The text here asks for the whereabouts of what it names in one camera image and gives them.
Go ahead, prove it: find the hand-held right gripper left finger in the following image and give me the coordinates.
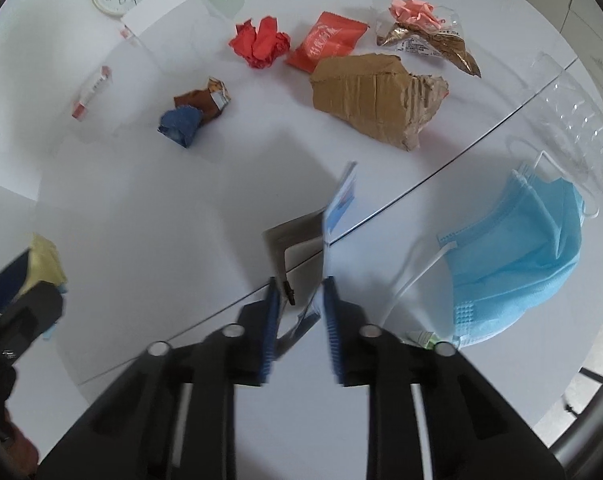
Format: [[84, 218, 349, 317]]
[[36, 277, 282, 480]]

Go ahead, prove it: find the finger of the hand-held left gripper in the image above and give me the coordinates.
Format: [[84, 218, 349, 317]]
[[0, 247, 33, 311], [0, 284, 65, 361]]

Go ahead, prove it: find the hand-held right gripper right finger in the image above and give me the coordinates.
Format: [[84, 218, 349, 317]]
[[322, 277, 567, 480]]

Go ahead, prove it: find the yellow paper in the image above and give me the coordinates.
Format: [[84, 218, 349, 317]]
[[24, 232, 68, 301]]

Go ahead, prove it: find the small paper card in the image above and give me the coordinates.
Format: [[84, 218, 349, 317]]
[[263, 161, 358, 358]]

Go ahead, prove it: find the clear gold plastic wrapper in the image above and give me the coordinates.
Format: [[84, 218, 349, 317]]
[[375, 4, 483, 79]]

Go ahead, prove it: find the pink paper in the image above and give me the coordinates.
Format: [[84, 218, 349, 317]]
[[388, 0, 445, 31]]

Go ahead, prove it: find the small green white wrapper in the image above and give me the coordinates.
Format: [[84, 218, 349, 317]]
[[408, 329, 438, 349]]

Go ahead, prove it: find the blue face mask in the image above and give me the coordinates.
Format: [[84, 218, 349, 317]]
[[381, 160, 601, 352]]

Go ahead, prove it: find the blue crumpled paper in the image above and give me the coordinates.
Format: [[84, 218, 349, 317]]
[[158, 106, 203, 149]]

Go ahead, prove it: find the brown crumpled snack wrapper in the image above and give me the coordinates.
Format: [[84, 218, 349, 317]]
[[174, 77, 232, 122]]

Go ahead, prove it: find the torn brown cardboard piece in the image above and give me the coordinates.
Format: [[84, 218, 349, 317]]
[[310, 53, 450, 152]]

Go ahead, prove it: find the black chair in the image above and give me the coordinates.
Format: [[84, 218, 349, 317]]
[[550, 366, 603, 467]]

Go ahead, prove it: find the orange-red snack packet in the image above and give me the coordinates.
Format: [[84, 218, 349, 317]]
[[286, 11, 370, 74]]

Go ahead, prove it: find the red crumpled paper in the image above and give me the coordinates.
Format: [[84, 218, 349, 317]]
[[228, 16, 292, 70]]

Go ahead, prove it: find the white paper sheet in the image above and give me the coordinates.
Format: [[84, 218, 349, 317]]
[[120, 0, 196, 37]]

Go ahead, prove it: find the clear plastic tray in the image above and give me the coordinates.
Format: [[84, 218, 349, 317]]
[[525, 51, 603, 187]]

